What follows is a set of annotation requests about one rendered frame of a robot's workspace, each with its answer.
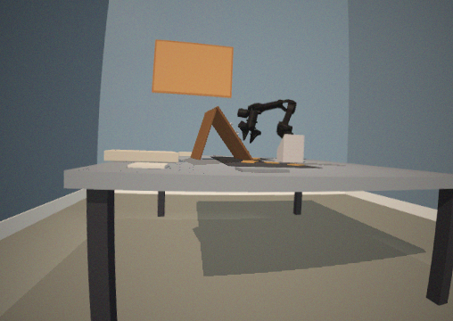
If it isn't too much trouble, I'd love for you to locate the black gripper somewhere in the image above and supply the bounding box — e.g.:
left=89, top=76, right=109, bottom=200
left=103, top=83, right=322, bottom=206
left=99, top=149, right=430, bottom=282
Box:
left=238, top=118, right=261, bottom=144

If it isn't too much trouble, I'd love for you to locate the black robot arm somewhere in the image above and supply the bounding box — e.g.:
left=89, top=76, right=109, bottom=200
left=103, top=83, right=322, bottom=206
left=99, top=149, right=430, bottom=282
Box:
left=237, top=99, right=297, bottom=138

